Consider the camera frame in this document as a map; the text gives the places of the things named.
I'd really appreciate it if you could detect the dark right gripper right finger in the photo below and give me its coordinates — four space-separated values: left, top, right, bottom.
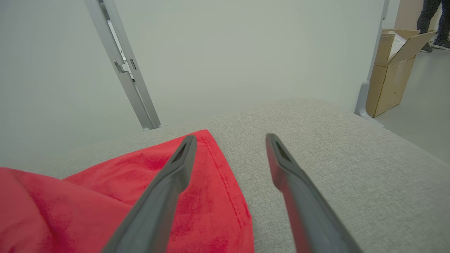
265 133 363 253

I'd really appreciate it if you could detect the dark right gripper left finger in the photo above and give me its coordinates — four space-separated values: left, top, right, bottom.
101 135 198 253

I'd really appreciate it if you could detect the red Bulls 23 jersey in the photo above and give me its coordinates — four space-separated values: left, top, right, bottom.
0 129 255 253

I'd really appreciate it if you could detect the brown cardboard box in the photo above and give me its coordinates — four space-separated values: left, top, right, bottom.
366 29 437 118

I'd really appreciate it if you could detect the person in dark trousers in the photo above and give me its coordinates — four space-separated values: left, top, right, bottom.
417 0 450 53

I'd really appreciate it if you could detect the grey double partition post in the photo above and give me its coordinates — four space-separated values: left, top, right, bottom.
84 0 167 131

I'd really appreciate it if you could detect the grey partition end post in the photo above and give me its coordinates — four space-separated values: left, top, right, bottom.
353 0 391 128

